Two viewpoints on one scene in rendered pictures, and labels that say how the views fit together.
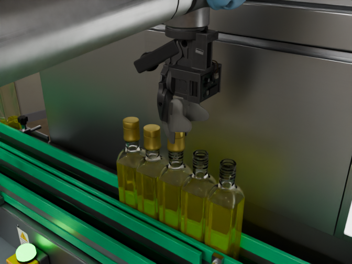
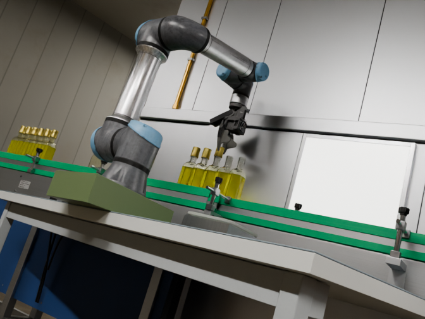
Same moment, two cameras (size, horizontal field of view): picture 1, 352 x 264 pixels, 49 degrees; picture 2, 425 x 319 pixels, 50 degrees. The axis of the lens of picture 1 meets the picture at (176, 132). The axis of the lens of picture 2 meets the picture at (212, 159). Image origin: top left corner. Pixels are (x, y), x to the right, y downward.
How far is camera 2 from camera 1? 143 cm
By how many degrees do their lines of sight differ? 40
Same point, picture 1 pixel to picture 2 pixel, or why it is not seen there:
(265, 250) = not seen: hidden behind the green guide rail
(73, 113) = not seen: hidden behind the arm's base
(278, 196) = (259, 196)
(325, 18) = (288, 118)
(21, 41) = (221, 47)
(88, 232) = (162, 183)
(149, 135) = (206, 150)
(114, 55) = (185, 142)
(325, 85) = (286, 141)
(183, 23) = (238, 100)
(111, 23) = (235, 59)
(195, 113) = (230, 144)
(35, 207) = not seen: hidden behind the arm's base
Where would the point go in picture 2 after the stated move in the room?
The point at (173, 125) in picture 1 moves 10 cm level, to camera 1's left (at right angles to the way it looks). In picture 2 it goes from (222, 140) to (198, 132)
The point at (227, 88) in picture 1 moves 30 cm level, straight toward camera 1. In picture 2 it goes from (244, 147) to (247, 125)
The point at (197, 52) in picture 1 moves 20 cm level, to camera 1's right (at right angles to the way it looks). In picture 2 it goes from (240, 112) to (285, 126)
